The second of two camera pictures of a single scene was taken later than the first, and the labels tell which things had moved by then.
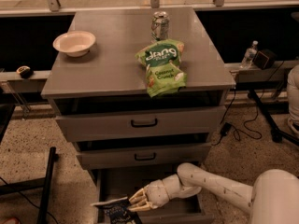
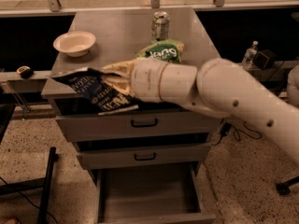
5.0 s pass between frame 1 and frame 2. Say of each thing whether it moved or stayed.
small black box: stayed
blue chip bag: moved
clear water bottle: stayed
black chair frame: stayed
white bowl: stayed
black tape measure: stayed
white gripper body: moved
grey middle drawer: stayed
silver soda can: stayed
